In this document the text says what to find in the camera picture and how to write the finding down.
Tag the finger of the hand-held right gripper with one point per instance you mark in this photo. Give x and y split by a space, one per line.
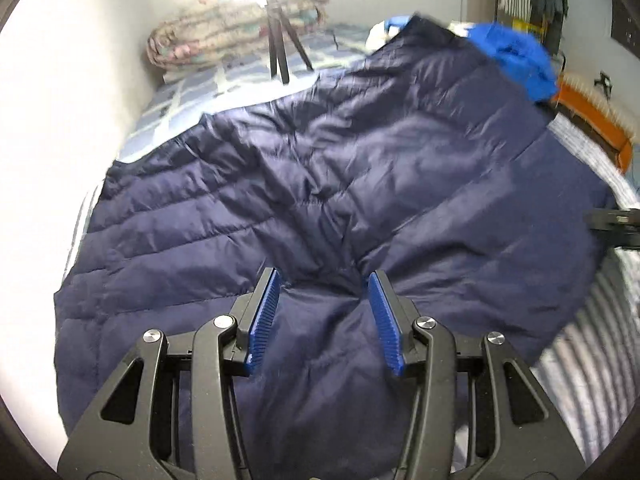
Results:
615 227

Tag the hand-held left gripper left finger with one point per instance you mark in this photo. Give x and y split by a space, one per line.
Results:
262 325

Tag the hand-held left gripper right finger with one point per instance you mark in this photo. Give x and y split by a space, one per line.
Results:
387 325

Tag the navy puffer jacket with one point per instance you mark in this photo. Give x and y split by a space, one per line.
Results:
350 160

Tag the orange bench with cream cover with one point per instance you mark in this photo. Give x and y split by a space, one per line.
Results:
595 110

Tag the bed with striped sheet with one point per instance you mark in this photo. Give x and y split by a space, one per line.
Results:
600 360

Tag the small black clamp stand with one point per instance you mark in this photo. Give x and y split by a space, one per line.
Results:
604 82

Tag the blue and white jacket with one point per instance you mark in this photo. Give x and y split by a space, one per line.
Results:
520 60

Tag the yellow crate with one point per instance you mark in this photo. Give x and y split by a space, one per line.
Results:
527 26

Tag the black tripod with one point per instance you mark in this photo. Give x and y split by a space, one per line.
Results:
279 50

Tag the folded floral quilt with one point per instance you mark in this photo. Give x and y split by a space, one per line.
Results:
200 45

